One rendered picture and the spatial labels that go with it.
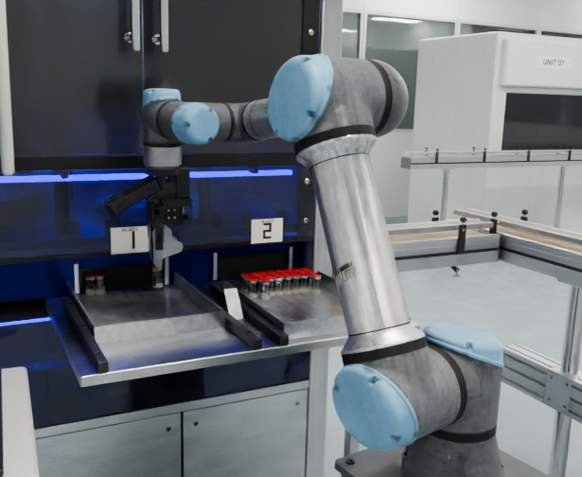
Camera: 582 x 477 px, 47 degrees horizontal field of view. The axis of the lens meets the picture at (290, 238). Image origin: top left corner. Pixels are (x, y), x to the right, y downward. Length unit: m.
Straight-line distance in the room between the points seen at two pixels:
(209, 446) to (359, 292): 1.00
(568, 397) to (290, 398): 0.86
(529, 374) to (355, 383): 1.48
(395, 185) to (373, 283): 6.66
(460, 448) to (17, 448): 0.66
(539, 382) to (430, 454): 1.31
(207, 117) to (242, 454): 0.96
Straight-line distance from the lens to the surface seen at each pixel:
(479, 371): 0.98
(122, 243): 1.56
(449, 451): 1.02
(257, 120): 1.25
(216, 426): 1.79
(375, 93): 0.96
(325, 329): 1.36
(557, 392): 2.25
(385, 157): 7.42
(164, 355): 1.26
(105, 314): 1.49
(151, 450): 1.76
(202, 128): 1.24
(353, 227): 0.89
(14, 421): 1.24
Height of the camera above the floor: 1.34
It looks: 12 degrees down
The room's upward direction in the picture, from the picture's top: 2 degrees clockwise
